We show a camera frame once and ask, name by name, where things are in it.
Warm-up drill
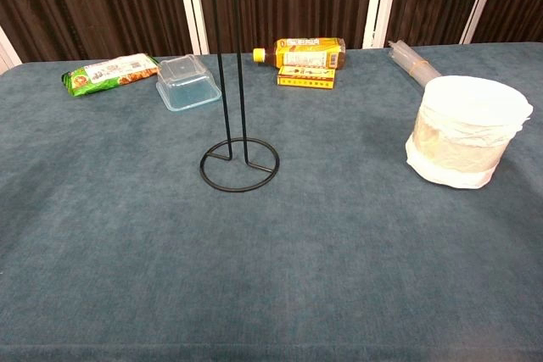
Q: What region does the white toilet paper roll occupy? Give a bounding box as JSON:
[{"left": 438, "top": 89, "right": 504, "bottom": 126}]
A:
[{"left": 405, "top": 75, "right": 535, "bottom": 190}]

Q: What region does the small yellow cardboard box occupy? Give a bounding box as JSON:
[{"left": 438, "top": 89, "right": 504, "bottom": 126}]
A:
[{"left": 277, "top": 65, "right": 336, "bottom": 90}]

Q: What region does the tea bottle with yellow label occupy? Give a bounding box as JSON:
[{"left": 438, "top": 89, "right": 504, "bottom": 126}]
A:
[{"left": 253, "top": 37, "right": 347, "bottom": 70}]

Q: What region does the blue table cloth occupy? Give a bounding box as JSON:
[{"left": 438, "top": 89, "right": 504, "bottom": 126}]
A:
[{"left": 0, "top": 42, "right": 543, "bottom": 362}]

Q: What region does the clear plastic container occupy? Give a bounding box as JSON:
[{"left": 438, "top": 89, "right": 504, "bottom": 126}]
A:
[{"left": 155, "top": 53, "right": 223, "bottom": 113}]

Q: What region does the bundle of clear plastic tubes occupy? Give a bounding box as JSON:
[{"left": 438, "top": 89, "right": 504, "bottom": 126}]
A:
[{"left": 387, "top": 39, "right": 442, "bottom": 87}]

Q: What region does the green snack packet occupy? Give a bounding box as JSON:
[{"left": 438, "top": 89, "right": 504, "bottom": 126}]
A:
[{"left": 61, "top": 53, "right": 160, "bottom": 98}]

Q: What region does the black metal wire holder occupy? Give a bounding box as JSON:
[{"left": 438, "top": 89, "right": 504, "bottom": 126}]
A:
[{"left": 199, "top": 0, "right": 281, "bottom": 193}]

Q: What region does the white partition frame post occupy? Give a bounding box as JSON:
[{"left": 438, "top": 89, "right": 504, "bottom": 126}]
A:
[
  {"left": 173, "top": 0, "right": 210, "bottom": 56},
  {"left": 361, "top": 0, "right": 402, "bottom": 49},
  {"left": 459, "top": 0, "right": 507, "bottom": 45},
  {"left": 0, "top": 25, "right": 23, "bottom": 75}
]

